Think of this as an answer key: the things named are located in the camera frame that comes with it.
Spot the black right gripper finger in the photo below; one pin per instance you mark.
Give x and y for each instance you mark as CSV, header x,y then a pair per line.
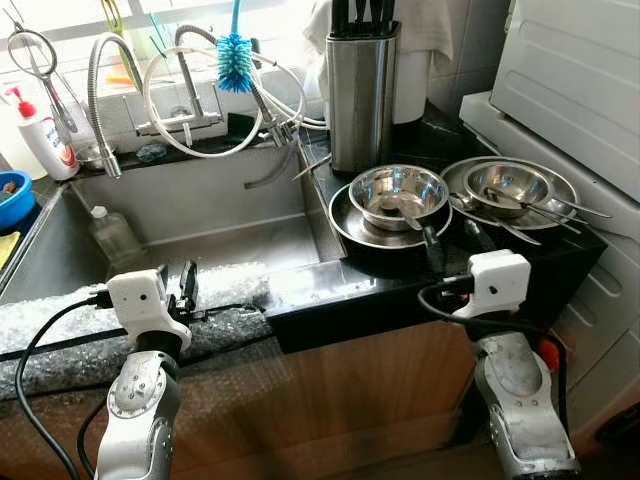
x,y
480,236
435,250

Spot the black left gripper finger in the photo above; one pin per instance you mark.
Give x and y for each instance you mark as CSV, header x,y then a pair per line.
x,y
163,277
189,280

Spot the steel bowl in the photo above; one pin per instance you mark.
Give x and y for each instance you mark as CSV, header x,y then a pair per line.
x,y
420,185
510,175

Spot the blue plastic bowl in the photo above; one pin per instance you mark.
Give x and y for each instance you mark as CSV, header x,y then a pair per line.
x,y
12,212

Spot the blue grey scrubber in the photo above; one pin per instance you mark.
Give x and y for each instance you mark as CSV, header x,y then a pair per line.
x,y
152,153

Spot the small steel cup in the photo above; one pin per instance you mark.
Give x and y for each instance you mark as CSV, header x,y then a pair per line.
x,y
95,158

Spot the steel spoon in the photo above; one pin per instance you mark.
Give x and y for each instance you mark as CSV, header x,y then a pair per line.
x,y
500,222
555,220
580,208
400,210

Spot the white soap bottle red pump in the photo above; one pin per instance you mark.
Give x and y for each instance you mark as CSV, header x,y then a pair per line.
x,y
48,145

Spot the small orange object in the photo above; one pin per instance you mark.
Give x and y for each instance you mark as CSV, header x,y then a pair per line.
x,y
548,355

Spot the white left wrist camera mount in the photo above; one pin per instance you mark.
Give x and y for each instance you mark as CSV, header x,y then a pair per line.
x,y
140,300

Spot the yellow green plastic utensil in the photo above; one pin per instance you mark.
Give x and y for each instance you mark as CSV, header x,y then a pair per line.
x,y
112,15

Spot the steel knife block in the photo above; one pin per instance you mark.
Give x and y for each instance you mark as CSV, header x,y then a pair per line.
x,y
362,100

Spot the grey brown rag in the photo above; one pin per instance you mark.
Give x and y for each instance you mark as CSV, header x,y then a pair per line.
x,y
10,187

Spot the wooden base cabinet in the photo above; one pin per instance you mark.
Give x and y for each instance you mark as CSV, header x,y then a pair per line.
x,y
350,390

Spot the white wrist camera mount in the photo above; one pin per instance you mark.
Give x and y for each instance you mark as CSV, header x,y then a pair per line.
x,y
140,300
497,280

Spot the blue bottle brush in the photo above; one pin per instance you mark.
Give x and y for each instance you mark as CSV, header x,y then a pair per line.
x,y
235,62

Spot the white washing machine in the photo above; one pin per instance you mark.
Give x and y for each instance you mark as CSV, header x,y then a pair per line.
x,y
610,300

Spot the chrome gooseneck tap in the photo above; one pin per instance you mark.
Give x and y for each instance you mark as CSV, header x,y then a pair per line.
x,y
180,125

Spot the clear bubble wrap sheet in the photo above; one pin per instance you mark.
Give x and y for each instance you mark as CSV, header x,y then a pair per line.
x,y
230,285

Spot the yellow cloth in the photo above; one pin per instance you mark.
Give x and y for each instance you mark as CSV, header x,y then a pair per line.
x,y
8,250

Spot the dark green scouring sponge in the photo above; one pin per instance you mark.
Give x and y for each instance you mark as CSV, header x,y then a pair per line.
x,y
240,124

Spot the clear plastic bottle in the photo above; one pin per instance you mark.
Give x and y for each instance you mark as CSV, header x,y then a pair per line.
x,y
115,240

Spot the white ribbed plastic panel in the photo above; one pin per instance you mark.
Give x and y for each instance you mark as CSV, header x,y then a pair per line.
x,y
570,80

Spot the steel plate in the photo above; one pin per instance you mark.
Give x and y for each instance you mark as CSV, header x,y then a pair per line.
x,y
565,195
385,241

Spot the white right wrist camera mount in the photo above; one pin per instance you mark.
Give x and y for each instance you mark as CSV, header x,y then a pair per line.
x,y
497,280

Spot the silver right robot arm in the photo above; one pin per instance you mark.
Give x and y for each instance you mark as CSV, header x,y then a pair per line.
x,y
520,400

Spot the white hanging towel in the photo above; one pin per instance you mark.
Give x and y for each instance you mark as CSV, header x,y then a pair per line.
x,y
430,25

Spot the stainless steel sink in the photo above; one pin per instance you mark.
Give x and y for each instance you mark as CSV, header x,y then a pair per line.
x,y
220,210

